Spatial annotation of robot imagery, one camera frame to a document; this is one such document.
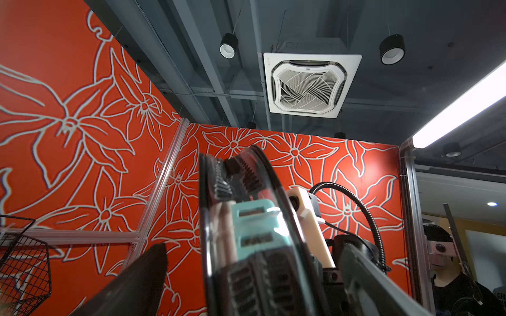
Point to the black ceiling spotlight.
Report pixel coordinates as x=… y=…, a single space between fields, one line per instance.
x=392 y=49
x=228 y=46

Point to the black ceiling spotlight right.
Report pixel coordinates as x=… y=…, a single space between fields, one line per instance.
x=392 y=49

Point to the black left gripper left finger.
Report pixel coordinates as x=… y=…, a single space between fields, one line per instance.
x=136 y=291

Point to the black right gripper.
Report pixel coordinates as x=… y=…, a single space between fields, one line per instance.
x=332 y=280

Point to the white ceiling air conditioner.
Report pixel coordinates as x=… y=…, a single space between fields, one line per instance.
x=309 y=85

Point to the black wire wall basket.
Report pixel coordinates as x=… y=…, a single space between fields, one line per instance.
x=25 y=267

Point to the person with black cap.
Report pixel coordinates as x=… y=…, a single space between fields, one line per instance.
x=453 y=292

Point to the teal charger front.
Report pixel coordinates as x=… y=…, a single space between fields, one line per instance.
x=259 y=225

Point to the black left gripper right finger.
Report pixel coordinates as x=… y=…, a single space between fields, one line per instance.
x=369 y=291

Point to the black ceiling spotlight left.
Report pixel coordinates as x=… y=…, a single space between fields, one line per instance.
x=228 y=46

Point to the long ceiling light strip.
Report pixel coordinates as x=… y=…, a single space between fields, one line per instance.
x=481 y=96

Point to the clear black-rimmed pouch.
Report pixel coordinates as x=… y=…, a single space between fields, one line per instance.
x=255 y=260

